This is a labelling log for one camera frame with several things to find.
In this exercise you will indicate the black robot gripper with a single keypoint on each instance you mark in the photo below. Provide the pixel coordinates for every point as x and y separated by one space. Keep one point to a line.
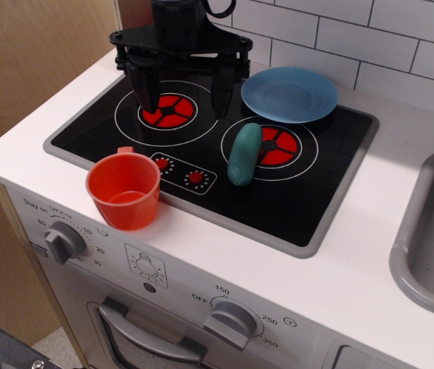
182 36

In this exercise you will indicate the orange plastic cup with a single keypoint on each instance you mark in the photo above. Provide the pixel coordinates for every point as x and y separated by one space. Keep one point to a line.
125 188

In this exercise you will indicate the blue plastic plate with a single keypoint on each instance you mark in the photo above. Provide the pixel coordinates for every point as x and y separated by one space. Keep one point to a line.
289 95

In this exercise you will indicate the wooden side panel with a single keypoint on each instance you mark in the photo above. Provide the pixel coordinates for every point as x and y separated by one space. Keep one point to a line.
133 13

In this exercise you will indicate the teal toy cucumber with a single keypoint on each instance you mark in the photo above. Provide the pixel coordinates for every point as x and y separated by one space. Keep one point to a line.
244 154

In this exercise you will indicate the black toy stove top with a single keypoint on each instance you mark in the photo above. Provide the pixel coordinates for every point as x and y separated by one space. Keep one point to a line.
302 174

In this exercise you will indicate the grey timer knob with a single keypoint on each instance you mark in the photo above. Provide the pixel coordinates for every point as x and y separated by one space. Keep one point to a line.
64 242

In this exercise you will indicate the grey oven temperature knob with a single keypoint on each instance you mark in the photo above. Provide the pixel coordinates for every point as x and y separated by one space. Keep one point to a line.
232 322

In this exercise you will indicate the black equipment base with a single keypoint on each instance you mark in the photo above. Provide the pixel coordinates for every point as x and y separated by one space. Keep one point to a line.
15 354

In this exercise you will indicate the grey oven door handle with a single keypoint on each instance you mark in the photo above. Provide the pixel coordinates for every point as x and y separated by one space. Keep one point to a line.
186 351

